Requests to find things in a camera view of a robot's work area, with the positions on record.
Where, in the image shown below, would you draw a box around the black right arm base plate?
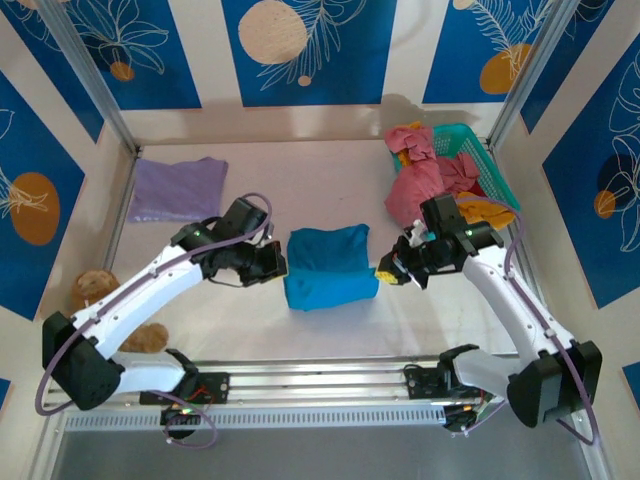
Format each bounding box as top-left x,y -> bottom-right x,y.
402,360 -> 497,401

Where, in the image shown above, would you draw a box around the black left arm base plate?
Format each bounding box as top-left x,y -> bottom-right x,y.
138,371 -> 231,406

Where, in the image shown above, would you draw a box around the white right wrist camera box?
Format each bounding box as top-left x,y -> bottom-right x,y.
405,218 -> 437,247

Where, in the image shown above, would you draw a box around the white slotted cable duct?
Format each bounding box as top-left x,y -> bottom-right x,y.
62,405 -> 449,432

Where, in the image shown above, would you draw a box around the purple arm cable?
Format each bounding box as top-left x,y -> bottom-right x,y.
454,195 -> 601,446
34,192 -> 275,449

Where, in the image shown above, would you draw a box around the blue t-shirt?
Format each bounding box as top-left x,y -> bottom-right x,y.
282,223 -> 379,313

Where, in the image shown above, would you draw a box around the black controller box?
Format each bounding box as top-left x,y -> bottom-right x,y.
442,402 -> 484,435
159,403 -> 202,442

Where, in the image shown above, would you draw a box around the pink t-shirt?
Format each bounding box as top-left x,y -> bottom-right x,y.
383,124 -> 489,226

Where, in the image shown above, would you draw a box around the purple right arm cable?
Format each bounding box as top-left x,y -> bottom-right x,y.
454,195 -> 601,446

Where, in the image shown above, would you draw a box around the aluminium side rail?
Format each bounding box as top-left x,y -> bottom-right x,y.
480,139 -> 564,359

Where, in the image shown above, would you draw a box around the aluminium frame post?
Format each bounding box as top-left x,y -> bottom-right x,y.
487,0 -> 589,149
35,0 -> 142,157

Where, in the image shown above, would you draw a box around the aluminium mounting rails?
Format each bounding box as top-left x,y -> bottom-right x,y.
42,355 -> 594,412

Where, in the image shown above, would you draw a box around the teal plastic basket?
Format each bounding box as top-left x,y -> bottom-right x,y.
392,123 -> 521,226

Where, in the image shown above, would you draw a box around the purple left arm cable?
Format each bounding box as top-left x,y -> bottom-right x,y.
34,192 -> 275,449

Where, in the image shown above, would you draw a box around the yellow t-shirt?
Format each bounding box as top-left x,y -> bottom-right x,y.
397,119 -> 516,231

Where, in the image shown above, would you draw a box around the purple folded t-shirt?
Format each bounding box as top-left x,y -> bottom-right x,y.
126,157 -> 230,224

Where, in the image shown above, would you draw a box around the brown teddy bear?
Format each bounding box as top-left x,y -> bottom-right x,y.
72,269 -> 170,354

